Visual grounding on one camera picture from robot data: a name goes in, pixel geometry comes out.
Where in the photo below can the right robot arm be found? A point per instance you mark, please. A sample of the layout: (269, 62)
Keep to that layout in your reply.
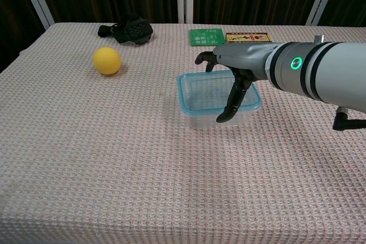
(323, 69)

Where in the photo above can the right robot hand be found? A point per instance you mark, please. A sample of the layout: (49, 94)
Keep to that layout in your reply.
(243, 55)

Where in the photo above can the checkered woven tablecloth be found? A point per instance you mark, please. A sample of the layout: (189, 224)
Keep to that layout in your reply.
(114, 155)

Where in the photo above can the clear plastic container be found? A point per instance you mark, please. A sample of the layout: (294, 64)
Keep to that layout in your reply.
(206, 119)

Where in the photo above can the red and yellow box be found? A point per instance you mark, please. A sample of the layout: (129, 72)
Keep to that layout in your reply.
(248, 37)

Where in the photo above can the green tea packet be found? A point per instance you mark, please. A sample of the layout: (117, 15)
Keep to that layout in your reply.
(204, 37)

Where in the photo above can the yellow ball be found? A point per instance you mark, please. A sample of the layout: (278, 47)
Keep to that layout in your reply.
(107, 60)

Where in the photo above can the blue container lid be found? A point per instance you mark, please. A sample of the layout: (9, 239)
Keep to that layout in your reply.
(200, 92)

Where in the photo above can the black knitted pouch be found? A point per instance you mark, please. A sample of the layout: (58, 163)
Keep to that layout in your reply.
(130, 30)

